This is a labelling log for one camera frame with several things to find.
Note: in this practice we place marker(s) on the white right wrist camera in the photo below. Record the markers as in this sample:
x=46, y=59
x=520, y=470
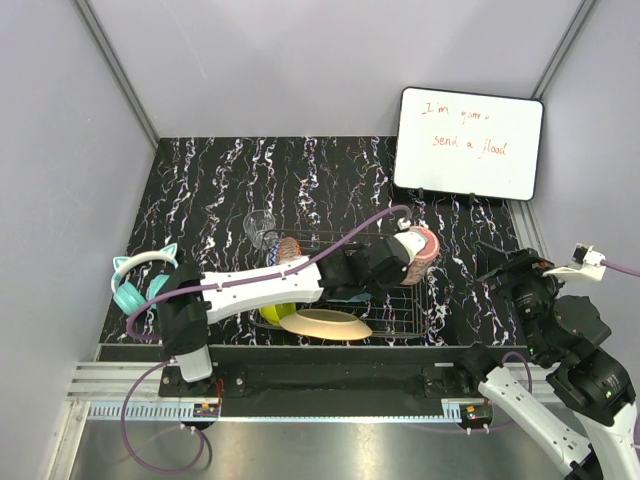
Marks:
x=586, y=264

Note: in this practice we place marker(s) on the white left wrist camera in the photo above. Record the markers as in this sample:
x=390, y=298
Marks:
x=410, y=238

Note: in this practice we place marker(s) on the teal scalloped plate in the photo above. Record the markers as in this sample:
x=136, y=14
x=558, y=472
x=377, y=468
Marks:
x=359, y=298

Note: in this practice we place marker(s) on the yellow green bowl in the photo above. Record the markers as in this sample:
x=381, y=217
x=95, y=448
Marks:
x=275, y=313

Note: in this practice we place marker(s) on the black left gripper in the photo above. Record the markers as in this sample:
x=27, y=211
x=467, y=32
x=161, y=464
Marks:
x=395, y=278

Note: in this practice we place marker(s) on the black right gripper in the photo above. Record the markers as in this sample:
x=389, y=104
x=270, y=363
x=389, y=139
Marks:
x=522, y=265

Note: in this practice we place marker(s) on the orange bird pattern plate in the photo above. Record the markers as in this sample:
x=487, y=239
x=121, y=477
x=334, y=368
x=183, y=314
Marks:
x=326, y=324

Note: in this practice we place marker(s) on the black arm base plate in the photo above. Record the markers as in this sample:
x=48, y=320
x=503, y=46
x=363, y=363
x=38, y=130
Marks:
x=242, y=372

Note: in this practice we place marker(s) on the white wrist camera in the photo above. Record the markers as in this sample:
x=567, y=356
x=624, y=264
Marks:
x=410, y=238
x=586, y=264

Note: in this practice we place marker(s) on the right controller board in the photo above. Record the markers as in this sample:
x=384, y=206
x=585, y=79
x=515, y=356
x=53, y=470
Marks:
x=480, y=413

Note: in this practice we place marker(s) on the black wire dish rack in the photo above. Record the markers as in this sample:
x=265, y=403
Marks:
x=396, y=316

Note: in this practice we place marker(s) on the pink ceramic mug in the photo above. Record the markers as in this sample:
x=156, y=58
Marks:
x=417, y=270

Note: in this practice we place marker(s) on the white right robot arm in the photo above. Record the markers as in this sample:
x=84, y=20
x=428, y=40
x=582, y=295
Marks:
x=563, y=334

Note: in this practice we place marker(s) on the white dry erase board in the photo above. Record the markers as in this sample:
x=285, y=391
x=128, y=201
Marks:
x=468, y=144

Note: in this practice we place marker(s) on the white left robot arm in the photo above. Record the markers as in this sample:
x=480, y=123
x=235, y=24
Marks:
x=337, y=274

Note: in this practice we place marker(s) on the left controller board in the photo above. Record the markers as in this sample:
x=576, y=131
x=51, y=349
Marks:
x=210, y=409

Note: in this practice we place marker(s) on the controller board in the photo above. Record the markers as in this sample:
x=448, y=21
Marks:
x=210, y=409
x=480, y=413

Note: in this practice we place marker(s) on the clear drinking glass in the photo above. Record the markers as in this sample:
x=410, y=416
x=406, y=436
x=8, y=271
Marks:
x=260, y=229

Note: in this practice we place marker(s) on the blue red patterned bowl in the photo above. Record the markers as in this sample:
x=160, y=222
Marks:
x=284, y=250

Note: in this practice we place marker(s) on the teal cat ear headphones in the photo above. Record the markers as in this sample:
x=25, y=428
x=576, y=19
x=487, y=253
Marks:
x=125, y=295

